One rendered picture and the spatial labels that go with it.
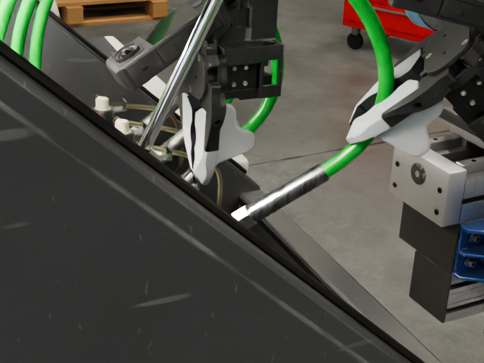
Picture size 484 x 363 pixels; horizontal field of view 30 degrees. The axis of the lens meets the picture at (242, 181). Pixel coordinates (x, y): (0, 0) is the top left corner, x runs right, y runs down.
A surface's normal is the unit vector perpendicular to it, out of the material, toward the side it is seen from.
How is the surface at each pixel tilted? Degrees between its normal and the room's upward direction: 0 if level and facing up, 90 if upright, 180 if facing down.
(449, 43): 48
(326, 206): 0
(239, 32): 90
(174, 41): 86
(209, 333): 90
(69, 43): 90
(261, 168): 0
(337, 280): 0
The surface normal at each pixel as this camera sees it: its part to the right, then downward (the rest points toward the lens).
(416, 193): -0.89, 0.16
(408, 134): -0.18, 0.58
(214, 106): 0.41, 0.25
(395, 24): -0.61, 0.31
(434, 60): -0.71, -0.63
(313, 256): 0.04, -0.91
